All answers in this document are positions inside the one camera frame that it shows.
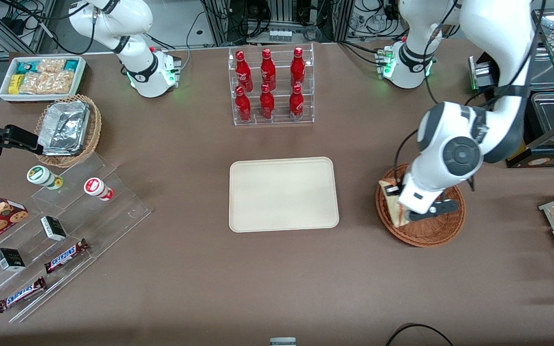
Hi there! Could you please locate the red lid yogurt cup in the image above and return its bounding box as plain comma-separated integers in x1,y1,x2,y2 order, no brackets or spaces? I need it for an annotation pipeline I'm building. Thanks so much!
84,177,114,201

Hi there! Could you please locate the black food warmer machine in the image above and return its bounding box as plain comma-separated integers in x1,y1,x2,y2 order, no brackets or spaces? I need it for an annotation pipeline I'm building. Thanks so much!
468,7,554,169

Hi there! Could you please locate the green lid yogurt cup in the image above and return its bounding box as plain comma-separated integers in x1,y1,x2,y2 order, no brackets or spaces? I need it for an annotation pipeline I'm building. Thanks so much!
26,165,63,190

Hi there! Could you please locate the small black carton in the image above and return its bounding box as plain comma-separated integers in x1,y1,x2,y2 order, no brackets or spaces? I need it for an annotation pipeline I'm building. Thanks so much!
0,248,26,272
40,216,67,242

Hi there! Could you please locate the red cola bottle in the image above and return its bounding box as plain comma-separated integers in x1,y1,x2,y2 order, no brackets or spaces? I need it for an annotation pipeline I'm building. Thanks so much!
235,50,253,93
289,84,304,121
235,86,252,123
260,84,275,120
290,47,306,89
260,48,277,92

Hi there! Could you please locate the beige plastic tray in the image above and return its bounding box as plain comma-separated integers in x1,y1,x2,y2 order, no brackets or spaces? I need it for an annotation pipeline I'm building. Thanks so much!
229,157,340,233

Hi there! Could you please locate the white plastic snack bin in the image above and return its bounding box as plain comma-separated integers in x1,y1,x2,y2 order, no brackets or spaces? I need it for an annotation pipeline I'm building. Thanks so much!
0,56,87,102

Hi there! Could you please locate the brown wicker basket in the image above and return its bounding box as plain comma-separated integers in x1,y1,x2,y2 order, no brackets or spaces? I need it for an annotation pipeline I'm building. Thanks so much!
376,162,466,248

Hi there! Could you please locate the aluminium frame rack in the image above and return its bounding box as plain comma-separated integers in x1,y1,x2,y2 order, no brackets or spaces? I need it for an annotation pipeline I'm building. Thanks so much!
200,0,354,45
0,0,59,54

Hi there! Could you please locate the aluminium foil container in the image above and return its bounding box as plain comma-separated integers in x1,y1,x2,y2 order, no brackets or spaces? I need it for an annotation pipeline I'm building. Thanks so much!
38,100,91,150

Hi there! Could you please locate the triangular sandwich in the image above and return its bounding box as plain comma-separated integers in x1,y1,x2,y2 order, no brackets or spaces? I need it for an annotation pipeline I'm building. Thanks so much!
378,178,410,228

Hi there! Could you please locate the Snickers chocolate bar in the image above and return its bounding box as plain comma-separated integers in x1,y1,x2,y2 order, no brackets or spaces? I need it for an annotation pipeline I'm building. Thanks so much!
0,277,47,314
44,239,90,274

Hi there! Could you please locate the black cable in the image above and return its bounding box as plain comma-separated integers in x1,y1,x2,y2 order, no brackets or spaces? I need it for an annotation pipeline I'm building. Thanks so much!
385,323,455,346

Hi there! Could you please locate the clear acrylic bottle rack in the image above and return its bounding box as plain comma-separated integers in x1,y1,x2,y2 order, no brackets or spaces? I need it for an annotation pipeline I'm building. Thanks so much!
228,43,315,126

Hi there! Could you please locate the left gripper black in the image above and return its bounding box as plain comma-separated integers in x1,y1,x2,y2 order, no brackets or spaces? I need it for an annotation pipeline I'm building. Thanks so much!
386,174,408,197

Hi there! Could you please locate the clear acrylic stepped stand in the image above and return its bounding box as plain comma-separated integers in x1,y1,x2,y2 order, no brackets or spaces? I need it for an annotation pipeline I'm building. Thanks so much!
0,153,151,323

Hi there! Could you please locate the light wicker basket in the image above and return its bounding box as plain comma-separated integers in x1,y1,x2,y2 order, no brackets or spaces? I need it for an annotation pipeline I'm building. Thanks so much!
34,94,102,168

